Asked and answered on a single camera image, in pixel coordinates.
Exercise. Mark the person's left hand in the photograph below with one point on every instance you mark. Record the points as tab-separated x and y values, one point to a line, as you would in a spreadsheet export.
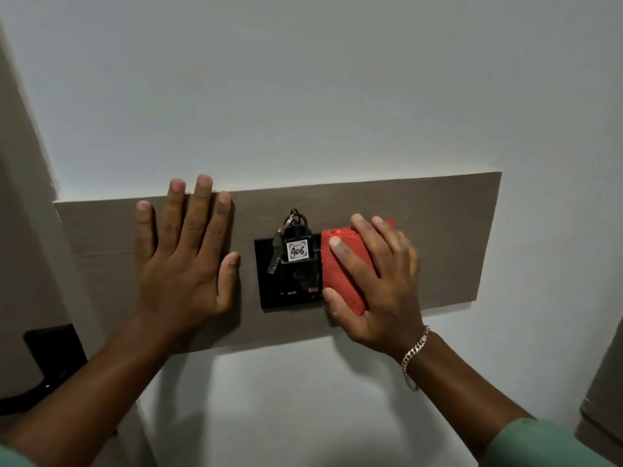
182	282

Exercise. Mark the person's right hand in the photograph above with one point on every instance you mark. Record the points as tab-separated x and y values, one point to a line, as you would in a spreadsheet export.
389	296

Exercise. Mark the person's right middle finger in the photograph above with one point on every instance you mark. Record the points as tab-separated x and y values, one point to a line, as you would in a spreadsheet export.
366	240

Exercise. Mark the person's left little finger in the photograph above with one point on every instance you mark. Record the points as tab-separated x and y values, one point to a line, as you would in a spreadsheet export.
144	231

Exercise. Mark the person's left middle finger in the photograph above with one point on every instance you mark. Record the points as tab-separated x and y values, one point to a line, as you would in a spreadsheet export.
193	216

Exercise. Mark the person's right thumb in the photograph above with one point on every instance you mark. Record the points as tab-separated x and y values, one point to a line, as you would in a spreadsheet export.
343	306

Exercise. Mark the person's left thumb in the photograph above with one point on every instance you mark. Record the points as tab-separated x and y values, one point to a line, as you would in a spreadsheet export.
229	282

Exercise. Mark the red sponge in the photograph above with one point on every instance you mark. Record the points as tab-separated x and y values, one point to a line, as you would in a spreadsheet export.
340	272

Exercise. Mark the person's right forearm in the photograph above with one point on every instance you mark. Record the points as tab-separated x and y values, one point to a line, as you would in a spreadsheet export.
462	393

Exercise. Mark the person's left forearm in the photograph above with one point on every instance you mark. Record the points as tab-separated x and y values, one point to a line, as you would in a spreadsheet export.
82	398

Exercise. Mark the metal key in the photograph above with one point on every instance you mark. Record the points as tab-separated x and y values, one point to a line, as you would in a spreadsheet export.
275	252

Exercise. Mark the black key tag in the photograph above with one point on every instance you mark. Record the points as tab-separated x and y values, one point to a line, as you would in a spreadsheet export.
297	245

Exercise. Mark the green sleeve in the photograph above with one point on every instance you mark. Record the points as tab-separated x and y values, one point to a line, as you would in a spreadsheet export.
540	445

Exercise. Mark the black switch panel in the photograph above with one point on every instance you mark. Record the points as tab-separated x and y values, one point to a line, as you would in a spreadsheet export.
287	286

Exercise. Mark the brown wooden wall panel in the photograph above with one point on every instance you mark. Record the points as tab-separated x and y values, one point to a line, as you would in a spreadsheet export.
438	238

